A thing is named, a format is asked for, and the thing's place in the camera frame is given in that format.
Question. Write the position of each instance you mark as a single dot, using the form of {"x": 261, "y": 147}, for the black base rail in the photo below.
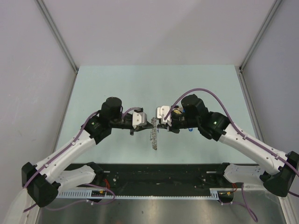
{"x": 177, "y": 180}

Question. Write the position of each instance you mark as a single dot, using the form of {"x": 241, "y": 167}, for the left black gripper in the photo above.
{"x": 148, "y": 125}

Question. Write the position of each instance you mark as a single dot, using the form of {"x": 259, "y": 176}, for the left aluminium frame post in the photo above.
{"x": 56, "y": 34}

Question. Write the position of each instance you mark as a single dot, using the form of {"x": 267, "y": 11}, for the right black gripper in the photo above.
{"x": 172, "y": 129}

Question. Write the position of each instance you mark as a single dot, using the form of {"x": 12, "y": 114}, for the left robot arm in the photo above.
{"x": 41, "y": 180}

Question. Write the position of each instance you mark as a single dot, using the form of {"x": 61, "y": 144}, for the aluminium frame post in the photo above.
{"x": 261, "y": 32}
{"x": 56, "y": 34}

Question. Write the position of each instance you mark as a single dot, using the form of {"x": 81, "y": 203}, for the round metal keyring disc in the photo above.
{"x": 153, "y": 133}

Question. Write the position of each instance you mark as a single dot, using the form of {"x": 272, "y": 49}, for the right aluminium frame post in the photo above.
{"x": 261, "y": 32}

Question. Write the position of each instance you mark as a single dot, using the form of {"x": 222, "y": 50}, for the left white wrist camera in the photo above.
{"x": 139, "y": 117}

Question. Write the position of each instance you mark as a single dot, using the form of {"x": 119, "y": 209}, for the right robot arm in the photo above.
{"x": 275, "y": 169}

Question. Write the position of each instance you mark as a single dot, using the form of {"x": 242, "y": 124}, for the yellow tag key lower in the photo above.
{"x": 178, "y": 110}

